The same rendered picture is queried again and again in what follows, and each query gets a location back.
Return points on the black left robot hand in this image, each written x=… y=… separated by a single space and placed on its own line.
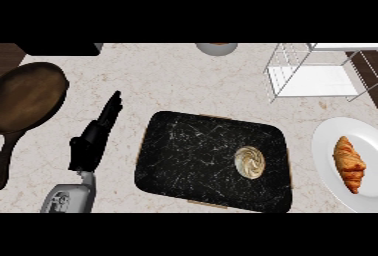
x=92 y=140

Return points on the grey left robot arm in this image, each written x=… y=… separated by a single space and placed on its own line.
x=69 y=196

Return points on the black marble tray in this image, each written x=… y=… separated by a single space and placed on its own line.
x=207 y=160

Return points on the brown frying pan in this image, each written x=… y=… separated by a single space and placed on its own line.
x=27 y=96

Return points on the black appliance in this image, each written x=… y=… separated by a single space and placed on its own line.
x=60 y=48

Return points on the grey bowl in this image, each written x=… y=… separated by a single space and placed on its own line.
x=216 y=48

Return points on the white plate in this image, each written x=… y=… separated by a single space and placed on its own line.
x=327 y=160

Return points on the golden croissant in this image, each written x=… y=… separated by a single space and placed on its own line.
x=349 y=164

